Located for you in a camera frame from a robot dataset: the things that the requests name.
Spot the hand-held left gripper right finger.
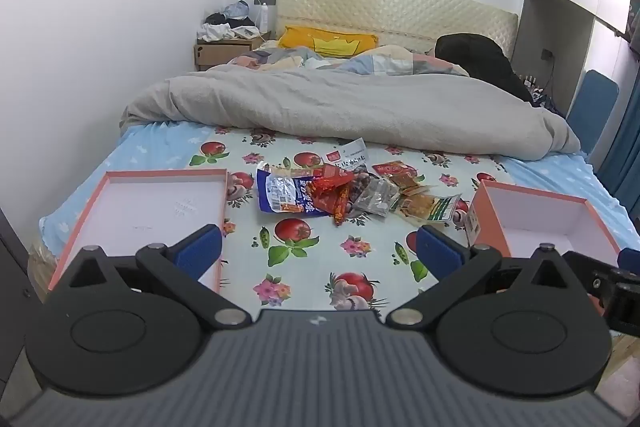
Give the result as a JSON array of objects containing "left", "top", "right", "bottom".
[{"left": 385, "top": 224, "right": 593, "bottom": 328}]

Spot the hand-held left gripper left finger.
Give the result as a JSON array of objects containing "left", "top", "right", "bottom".
[{"left": 50, "top": 223, "right": 252, "bottom": 330}]

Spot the green striped orange snack packet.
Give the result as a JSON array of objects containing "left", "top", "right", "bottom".
[{"left": 400, "top": 193, "right": 462, "bottom": 226}]

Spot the shallow orange box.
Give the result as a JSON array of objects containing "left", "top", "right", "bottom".
[{"left": 47, "top": 168, "right": 231, "bottom": 293}]

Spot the dark brown snack packet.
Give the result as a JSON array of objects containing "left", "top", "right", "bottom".
[{"left": 357, "top": 179, "right": 401, "bottom": 219}]

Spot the deep orange box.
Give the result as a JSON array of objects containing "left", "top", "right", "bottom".
[{"left": 465, "top": 179, "right": 623, "bottom": 268}]

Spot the blue white snack packet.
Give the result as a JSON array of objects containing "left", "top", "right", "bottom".
[{"left": 256, "top": 163, "right": 321, "bottom": 219}]

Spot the shiny red snack packet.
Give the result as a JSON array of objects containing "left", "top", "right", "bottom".
[{"left": 305, "top": 167, "right": 357, "bottom": 210}]

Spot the orange red green-trimmed snack packet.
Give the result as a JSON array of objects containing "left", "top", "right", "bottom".
[{"left": 372, "top": 160, "right": 420, "bottom": 188}]

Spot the light blue bedsheet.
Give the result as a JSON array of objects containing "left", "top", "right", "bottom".
[{"left": 40, "top": 124, "right": 640, "bottom": 253}]

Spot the floral tomato print tablecloth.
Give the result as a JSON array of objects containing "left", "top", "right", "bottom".
[{"left": 187, "top": 126, "right": 506, "bottom": 314}]

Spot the blue chair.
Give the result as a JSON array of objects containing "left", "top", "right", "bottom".
[{"left": 567, "top": 69, "right": 621, "bottom": 158}]

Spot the grey duvet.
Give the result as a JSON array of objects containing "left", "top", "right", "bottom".
[{"left": 120, "top": 69, "right": 583, "bottom": 158}]

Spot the wooden nightstand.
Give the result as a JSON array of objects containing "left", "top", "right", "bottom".
[{"left": 194, "top": 32, "right": 273, "bottom": 70}]

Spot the patchwork quilt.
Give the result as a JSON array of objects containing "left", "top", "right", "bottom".
[{"left": 207, "top": 42, "right": 471, "bottom": 80}]

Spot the pile of clothes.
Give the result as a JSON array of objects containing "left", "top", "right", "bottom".
[{"left": 196, "top": 0, "right": 261, "bottom": 44}]

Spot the yellow pillow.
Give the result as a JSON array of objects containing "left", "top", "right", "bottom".
[{"left": 277, "top": 25, "right": 379, "bottom": 58}]

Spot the cream quilted headboard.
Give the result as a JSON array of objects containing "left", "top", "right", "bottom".
[{"left": 276, "top": 0, "right": 519, "bottom": 58}]

